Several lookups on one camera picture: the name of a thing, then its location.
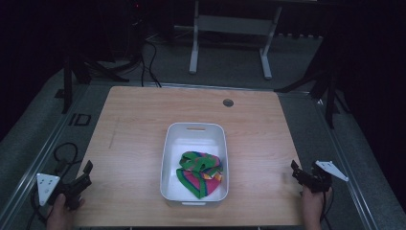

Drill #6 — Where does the white metal table frame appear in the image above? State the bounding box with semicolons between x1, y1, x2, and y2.
188;0;283;81

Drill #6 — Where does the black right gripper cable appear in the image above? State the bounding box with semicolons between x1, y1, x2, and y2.
320;189;335;230

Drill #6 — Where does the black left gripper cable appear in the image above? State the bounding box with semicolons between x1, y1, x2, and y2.
29;142;79;225

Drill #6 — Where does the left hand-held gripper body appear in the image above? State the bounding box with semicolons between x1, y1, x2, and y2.
35;172;85;212

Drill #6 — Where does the black floor cable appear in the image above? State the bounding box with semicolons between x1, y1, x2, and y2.
140;39;163;88

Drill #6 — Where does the black tripod stand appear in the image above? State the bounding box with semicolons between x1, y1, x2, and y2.
55;52;130;115
273;68;350;130

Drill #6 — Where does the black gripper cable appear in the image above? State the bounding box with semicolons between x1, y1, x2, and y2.
29;142;79;225
320;189;335;230

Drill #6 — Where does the green pink striped cloth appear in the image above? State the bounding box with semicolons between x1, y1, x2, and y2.
175;150;225;200

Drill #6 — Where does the white plastic bin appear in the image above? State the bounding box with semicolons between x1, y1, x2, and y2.
159;122;230;207

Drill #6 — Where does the silver floor rail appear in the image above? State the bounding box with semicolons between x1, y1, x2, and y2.
0;83;91;230
314;95;379;230

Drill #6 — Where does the person's right hand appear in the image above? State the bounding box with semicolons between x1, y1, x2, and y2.
301;186;333;230

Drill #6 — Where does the person's left hand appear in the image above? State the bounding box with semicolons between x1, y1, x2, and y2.
47;194;86;230

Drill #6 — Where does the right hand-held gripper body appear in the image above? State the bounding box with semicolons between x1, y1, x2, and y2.
301;160;350;194

